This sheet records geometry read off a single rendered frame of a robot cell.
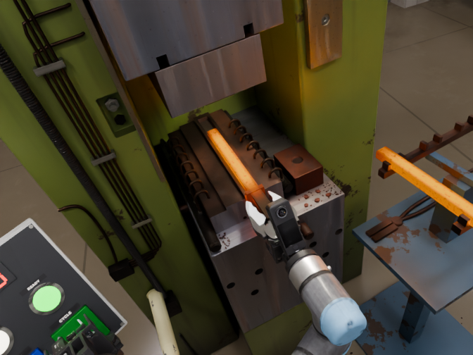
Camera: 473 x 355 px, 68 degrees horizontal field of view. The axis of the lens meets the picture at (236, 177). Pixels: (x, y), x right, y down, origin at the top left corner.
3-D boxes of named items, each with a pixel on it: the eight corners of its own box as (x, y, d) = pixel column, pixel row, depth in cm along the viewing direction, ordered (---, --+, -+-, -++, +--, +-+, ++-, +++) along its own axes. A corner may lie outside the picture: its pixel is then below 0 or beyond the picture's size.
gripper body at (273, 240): (263, 246, 82) (289, 287, 73) (258, 222, 76) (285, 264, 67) (292, 232, 83) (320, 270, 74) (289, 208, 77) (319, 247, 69)
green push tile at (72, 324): (111, 331, 68) (86, 305, 66) (78, 364, 65) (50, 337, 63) (109, 328, 70) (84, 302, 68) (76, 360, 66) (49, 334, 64)
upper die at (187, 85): (267, 81, 68) (260, 33, 62) (172, 119, 65) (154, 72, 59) (200, 25, 99) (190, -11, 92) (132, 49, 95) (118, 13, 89)
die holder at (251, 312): (342, 281, 120) (345, 193, 90) (243, 334, 114) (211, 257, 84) (269, 185, 161) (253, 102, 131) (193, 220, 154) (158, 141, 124)
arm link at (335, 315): (331, 356, 62) (331, 336, 56) (299, 303, 70) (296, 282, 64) (369, 334, 63) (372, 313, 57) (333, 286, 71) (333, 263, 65)
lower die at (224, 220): (284, 201, 92) (281, 179, 87) (215, 234, 89) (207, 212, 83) (226, 127, 123) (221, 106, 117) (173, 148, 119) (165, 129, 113)
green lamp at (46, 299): (66, 305, 64) (53, 294, 61) (41, 317, 63) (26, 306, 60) (65, 291, 66) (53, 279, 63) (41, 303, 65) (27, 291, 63)
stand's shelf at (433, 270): (547, 238, 94) (550, 234, 92) (434, 315, 85) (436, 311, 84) (450, 177, 115) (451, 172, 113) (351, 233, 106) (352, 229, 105)
